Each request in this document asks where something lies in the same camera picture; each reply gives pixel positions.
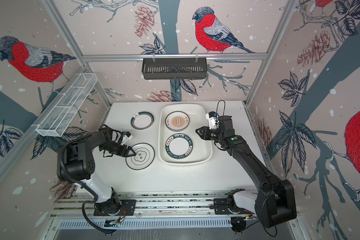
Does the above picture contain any white mesh wall shelf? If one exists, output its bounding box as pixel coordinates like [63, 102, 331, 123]
[36, 73, 98, 137]

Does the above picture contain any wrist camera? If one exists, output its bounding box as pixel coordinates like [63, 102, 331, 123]
[206, 112, 219, 130]
[121, 131, 133, 145]

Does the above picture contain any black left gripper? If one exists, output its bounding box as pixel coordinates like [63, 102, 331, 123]
[99, 142, 136, 158]

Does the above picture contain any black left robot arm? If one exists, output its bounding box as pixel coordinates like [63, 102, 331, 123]
[57, 125, 136, 216]

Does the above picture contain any horizontal aluminium frame bar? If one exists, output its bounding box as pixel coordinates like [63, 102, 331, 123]
[82, 53, 268, 63]

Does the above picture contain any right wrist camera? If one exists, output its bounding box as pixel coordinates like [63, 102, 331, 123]
[206, 112, 219, 130]

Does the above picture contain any white plate flower outline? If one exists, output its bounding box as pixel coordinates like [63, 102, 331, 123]
[126, 143, 155, 170]

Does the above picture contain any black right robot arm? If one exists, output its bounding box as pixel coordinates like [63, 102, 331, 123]
[196, 116, 297, 229]

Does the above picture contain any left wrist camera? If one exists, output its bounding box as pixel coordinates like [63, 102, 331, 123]
[121, 131, 133, 145]

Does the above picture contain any green rim plate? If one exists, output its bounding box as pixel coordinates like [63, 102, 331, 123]
[165, 134, 194, 160]

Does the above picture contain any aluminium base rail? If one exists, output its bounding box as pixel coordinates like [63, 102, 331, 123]
[51, 192, 258, 230]

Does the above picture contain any black hanging wire basket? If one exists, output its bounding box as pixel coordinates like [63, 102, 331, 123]
[142, 58, 208, 80]

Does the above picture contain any white plastic bin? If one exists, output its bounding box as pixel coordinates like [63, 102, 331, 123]
[158, 104, 213, 166]

